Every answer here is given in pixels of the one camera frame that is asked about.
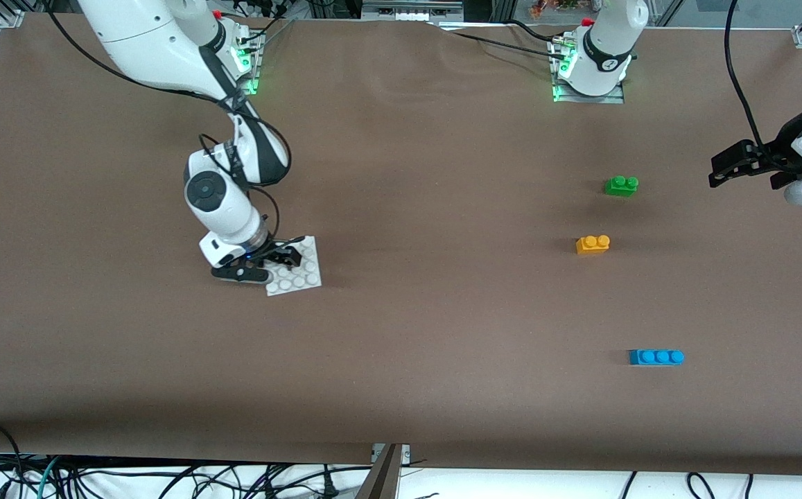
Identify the aluminium profile bar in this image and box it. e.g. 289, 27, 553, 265
354, 444, 405, 499

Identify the grey metal device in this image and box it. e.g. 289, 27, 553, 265
361, 0, 464, 21

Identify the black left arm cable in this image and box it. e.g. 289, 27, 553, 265
722, 0, 767, 151

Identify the orange background object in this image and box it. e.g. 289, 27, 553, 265
529, 0, 599, 18

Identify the teal cable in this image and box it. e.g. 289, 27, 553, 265
35, 455, 63, 499

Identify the thin black table cable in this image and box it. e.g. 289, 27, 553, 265
434, 23, 569, 60
508, 19, 562, 42

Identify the white studded base plate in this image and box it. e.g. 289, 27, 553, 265
264, 236, 323, 297

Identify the blue three-stud block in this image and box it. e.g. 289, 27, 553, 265
628, 349, 686, 367

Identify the small metal bracket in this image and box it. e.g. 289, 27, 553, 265
371, 444, 412, 464

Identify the green two-stud block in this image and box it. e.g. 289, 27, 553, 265
604, 175, 640, 198

